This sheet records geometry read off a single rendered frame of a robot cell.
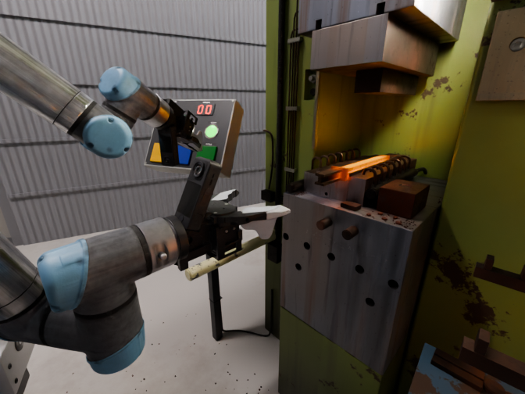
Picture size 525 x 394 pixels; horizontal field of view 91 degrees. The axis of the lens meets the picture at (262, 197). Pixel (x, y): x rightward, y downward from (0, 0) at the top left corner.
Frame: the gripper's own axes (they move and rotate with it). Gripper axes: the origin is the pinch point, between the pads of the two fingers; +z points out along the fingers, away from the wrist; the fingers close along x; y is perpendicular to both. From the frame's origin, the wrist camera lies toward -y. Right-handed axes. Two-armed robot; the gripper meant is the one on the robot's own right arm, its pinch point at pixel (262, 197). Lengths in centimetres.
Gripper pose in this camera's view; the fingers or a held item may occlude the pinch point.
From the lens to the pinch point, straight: 52.4
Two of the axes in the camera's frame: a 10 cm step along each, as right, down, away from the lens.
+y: 0.0, 9.4, 3.3
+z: 7.1, -2.3, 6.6
